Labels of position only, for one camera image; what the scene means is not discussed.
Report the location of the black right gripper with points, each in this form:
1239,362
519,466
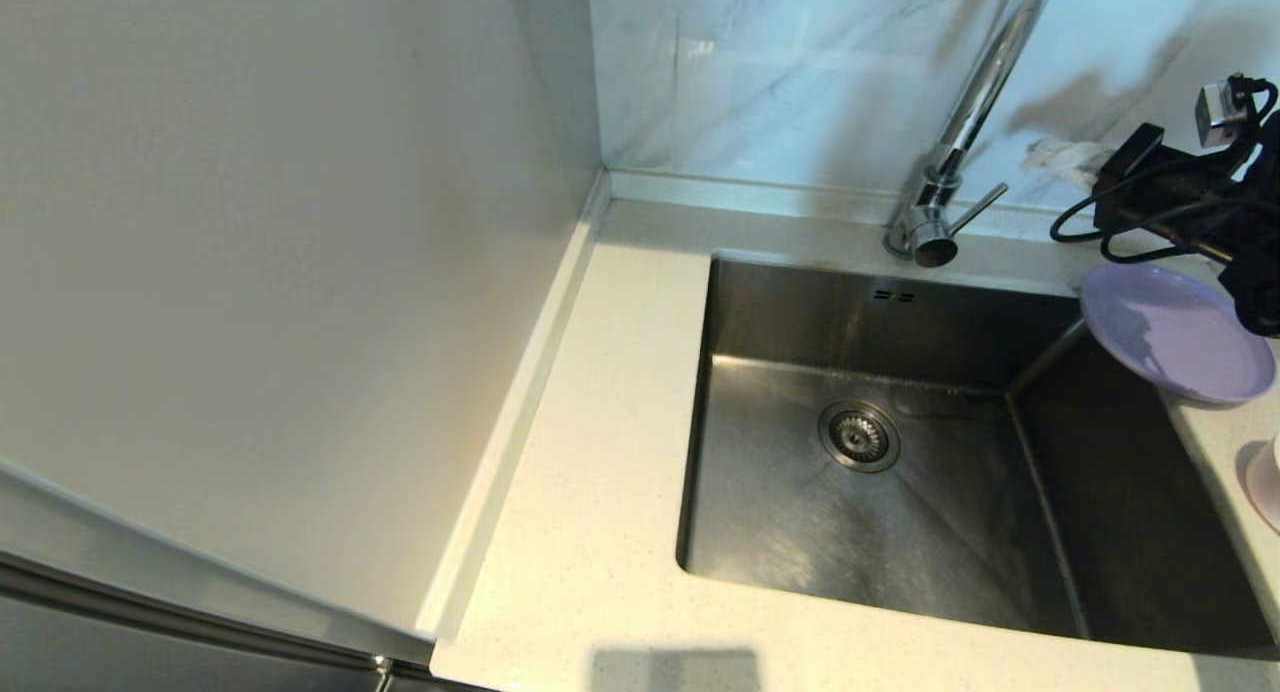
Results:
1135,172

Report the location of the chrome kitchen faucet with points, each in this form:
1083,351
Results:
980,92

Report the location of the purple round plate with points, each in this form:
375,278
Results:
1170,347

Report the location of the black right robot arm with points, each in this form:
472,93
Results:
1260,282

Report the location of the metal sink drain strainer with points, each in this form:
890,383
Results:
859,438

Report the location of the stainless steel sink basin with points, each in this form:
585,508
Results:
900,532

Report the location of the pink cup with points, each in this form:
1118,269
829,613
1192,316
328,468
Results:
1266,482

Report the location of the stainless steel appliance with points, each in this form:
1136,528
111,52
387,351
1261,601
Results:
100,632

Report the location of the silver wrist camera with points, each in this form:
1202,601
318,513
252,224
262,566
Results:
1220,112

